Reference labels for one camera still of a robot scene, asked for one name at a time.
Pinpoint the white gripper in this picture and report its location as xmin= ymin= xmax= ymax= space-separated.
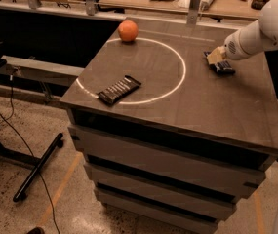
xmin=207 ymin=29 xmax=259 ymax=64

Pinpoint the blue blueberry rxbar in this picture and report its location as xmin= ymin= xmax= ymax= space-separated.
xmin=209 ymin=60 xmax=235 ymax=75

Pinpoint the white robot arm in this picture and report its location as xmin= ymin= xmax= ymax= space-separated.
xmin=207 ymin=0 xmax=278 ymax=64

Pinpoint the black chocolate rxbar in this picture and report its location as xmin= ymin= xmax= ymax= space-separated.
xmin=98 ymin=75 xmax=141 ymax=106

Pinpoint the black round cup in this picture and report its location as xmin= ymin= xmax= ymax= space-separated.
xmin=251 ymin=0 xmax=269 ymax=10

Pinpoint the grey drawer cabinet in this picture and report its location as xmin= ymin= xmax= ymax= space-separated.
xmin=61 ymin=19 xmax=278 ymax=234

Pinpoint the orange fruit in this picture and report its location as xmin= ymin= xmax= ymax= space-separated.
xmin=118 ymin=20 xmax=139 ymax=42

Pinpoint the black chair base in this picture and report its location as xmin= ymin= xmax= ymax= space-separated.
xmin=0 ymin=133 xmax=63 ymax=202

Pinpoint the metal railing frame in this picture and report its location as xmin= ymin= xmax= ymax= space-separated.
xmin=0 ymin=0 xmax=266 ymax=27

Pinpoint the black floor cable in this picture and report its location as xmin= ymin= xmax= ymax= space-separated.
xmin=0 ymin=71 xmax=61 ymax=234

